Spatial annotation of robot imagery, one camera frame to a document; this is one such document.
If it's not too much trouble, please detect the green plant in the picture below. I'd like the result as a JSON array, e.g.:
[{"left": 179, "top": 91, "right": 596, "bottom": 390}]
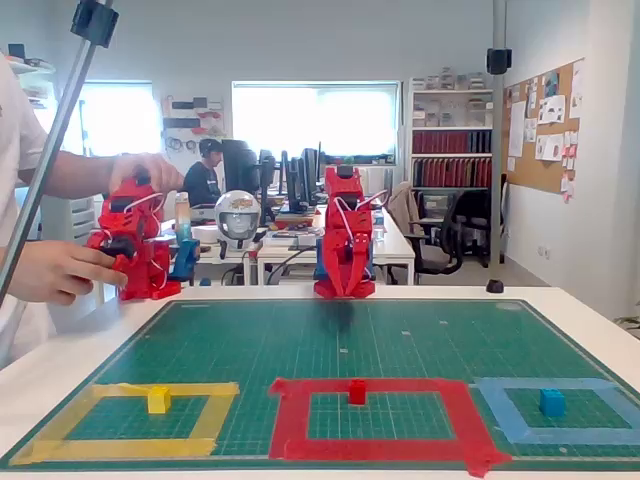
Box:
[{"left": 613, "top": 313, "right": 640, "bottom": 342}]

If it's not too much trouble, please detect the beige jacket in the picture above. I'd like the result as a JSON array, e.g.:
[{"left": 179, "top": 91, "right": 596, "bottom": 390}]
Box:
[{"left": 388, "top": 180, "right": 426, "bottom": 236}]

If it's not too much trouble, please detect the person's left forearm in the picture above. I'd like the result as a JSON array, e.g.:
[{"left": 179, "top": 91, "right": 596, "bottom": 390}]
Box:
[{"left": 19, "top": 149, "right": 119, "bottom": 201}]

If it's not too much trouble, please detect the black office chair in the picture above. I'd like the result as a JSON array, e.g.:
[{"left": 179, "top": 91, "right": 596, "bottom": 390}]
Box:
[
  {"left": 407, "top": 192, "right": 466, "bottom": 286},
  {"left": 449, "top": 188, "right": 494, "bottom": 269}
]

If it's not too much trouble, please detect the wall tool organizer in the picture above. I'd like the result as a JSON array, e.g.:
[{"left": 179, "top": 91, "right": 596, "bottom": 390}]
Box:
[{"left": 160, "top": 94, "right": 226, "bottom": 157}]

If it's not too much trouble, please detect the white red servo cable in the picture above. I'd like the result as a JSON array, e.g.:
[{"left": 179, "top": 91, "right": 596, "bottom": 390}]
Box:
[{"left": 333, "top": 188, "right": 390, "bottom": 241}]

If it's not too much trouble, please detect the red tape square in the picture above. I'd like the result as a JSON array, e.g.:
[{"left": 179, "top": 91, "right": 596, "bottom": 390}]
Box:
[{"left": 267, "top": 377, "right": 514, "bottom": 479}]

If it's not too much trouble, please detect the wide bright window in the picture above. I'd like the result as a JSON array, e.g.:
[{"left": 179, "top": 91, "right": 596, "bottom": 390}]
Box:
[{"left": 231, "top": 80, "right": 402, "bottom": 165}]

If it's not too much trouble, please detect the seated person in dark top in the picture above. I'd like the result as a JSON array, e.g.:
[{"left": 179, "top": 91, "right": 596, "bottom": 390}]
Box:
[{"left": 182, "top": 138, "right": 226, "bottom": 209}]

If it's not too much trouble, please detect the blue cube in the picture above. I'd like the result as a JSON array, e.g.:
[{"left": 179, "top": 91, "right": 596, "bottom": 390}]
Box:
[{"left": 538, "top": 388, "right": 566, "bottom": 418}]

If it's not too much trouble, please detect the white drawer cabinet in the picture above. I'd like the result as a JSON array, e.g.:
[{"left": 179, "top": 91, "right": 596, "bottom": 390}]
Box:
[{"left": 39, "top": 193, "right": 97, "bottom": 244}]

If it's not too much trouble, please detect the white bookshelf with binders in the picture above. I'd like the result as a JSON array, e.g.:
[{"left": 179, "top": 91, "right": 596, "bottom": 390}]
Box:
[{"left": 408, "top": 67, "right": 496, "bottom": 191}]

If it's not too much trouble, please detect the yellow tape square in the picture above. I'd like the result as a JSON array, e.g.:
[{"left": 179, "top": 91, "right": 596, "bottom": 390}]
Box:
[{"left": 8, "top": 382, "right": 240, "bottom": 466}]

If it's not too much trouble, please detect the red leader arm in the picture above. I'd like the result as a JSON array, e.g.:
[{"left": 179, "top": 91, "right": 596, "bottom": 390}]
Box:
[{"left": 85, "top": 172, "right": 182, "bottom": 302}]

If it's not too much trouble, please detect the colourful drink bottle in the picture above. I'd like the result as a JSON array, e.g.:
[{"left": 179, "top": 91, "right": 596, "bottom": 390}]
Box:
[{"left": 174, "top": 192, "right": 193, "bottom": 246}]

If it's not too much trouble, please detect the green cutting mat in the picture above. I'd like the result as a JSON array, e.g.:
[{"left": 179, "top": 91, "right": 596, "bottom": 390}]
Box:
[{"left": 0, "top": 298, "right": 640, "bottom": 472}]

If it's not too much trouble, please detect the white helmet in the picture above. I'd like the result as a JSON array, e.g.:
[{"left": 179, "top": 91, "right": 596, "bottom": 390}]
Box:
[{"left": 214, "top": 190, "right": 262, "bottom": 251}]

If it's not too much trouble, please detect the black pole bracket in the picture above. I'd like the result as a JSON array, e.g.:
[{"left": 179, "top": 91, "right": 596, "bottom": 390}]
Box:
[
  {"left": 69, "top": 0, "right": 120, "bottom": 50},
  {"left": 486, "top": 47, "right": 513, "bottom": 76}
]

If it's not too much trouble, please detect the white leader arm cable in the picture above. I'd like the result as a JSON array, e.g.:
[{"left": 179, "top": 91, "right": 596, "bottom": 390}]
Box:
[{"left": 124, "top": 192, "right": 171, "bottom": 291}]

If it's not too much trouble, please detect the blue tape square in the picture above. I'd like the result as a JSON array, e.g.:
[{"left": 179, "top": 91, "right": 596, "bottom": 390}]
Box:
[{"left": 469, "top": 377, "right": 640, "bottom": 446}]

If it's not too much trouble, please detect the yellow cube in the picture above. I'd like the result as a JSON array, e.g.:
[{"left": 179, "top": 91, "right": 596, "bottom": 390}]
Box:
[{"left": 147, "top": 386, "right": 173, "bottom": 415}]

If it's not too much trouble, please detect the black computer monitor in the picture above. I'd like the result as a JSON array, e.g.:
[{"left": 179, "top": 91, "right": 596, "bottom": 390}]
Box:
[
  {"left": 279, "top": 149, "right": 309, "bottom": 214},
  {"left": 221, "top": 139, "right": 261, "bottom": 197},
  {"left": 257, "top": 149, "right": 279, "bottom": 224},
  {"left": 299, "top": 142, "right": 326, "bottom": 206}
]

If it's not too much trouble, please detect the small bright window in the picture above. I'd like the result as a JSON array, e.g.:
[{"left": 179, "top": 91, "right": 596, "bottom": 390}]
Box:
[{"left": 79, "top": 81, "right": 159, "bottom": 165}]

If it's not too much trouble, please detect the person's left hand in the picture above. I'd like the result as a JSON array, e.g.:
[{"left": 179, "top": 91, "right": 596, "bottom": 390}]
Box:
[{"left": 108, "top": 152, "right": 186, "bottom": 194}]

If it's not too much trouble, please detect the white wall shelf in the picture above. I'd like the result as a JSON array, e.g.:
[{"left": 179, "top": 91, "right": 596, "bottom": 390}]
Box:
[{"left": 5, "top": 43, "right": 57, "bottom": 110}]

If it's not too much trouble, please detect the cork pin board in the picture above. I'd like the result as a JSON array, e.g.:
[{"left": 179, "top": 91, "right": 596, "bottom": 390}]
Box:
[{"left": 502, "top": 57, "right": 586, "bottom": 204}]

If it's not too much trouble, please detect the person's right hand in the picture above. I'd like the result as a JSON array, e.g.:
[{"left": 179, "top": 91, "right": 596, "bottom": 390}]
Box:
[{"left": 9, "top": 239, "right": 129, "bottom": 307}]

